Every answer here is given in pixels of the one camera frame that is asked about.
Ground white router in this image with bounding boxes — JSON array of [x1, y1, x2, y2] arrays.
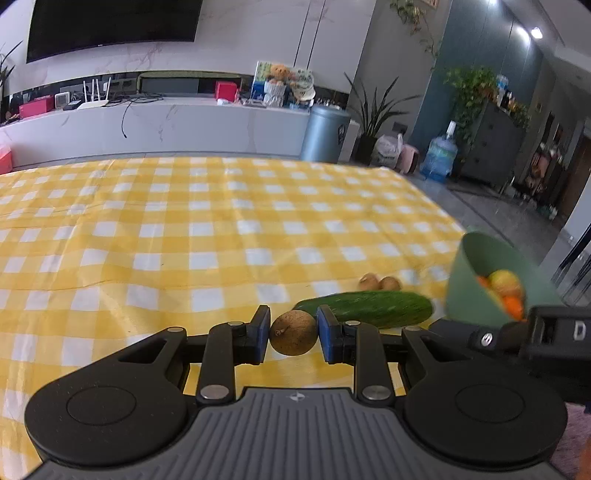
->
[[75, 78, 112, 110]]

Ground blue water jug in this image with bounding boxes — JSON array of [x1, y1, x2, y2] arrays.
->
[[419, 120, 459, 185]]

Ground long-leaf potted plant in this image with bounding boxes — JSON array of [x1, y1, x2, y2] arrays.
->
[[344, 71, 419, 166]]

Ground green colander bowl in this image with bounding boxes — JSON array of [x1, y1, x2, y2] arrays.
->
[[445, 232, 563, 329]]

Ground pink rectangular box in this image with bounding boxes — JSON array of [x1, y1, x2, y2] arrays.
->
[[18, 95, 55, 119]]

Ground pink blanket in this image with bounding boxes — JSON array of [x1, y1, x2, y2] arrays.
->
[[550, 401, 591, 472]]

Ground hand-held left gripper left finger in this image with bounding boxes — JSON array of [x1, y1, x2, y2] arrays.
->
[[117, 305, 271, 406]]

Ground silver pedal trash can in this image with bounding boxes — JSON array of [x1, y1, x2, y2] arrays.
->
[[300, 104, 352, 164]]

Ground white plastic bag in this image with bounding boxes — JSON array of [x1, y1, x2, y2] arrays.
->
[[371, 133, 404, 169]]

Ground green cucumber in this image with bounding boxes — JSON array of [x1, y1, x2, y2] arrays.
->
[[294, 291, 435, 330]]

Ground black cable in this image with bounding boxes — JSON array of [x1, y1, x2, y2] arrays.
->
[[121, 93, 165, 140]]

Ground grey speaker box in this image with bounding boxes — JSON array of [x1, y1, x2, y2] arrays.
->
[[137, 72, 200, 94]]

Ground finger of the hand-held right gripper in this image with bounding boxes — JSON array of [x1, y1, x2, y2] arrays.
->
[[428, 318, 529, 360]]

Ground pink small heater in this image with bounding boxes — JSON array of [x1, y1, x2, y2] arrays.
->
[[399, 145, 420, 175]]

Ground spiky green plant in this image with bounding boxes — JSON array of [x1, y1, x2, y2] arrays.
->
[[0, 41, 24, 121]]

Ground hanging vine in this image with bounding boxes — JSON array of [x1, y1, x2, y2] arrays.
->
[[389, 0, 441, 71]]

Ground black television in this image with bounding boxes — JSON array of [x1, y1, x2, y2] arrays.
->
[[26, 0, 204, 64]]

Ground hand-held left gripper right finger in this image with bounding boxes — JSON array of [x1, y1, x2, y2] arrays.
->
[[317, 305, 445, 407]]

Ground grey drawer cabinet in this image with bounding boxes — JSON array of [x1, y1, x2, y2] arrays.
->
[[461, 98, 528, 191]]

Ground yellow red apple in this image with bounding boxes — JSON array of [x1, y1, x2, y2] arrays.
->
[[488, 270, 524, 297]]

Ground yellow checked tablecloth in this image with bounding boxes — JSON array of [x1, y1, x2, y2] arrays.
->
[[0, 156, 468, 464]]

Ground trailing ivy plant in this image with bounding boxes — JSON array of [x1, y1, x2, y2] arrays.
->
[[444, 66, 532, 145]]

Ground black dining chair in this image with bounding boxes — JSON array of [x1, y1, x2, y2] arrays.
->
[[556, 228, 591, 305]]

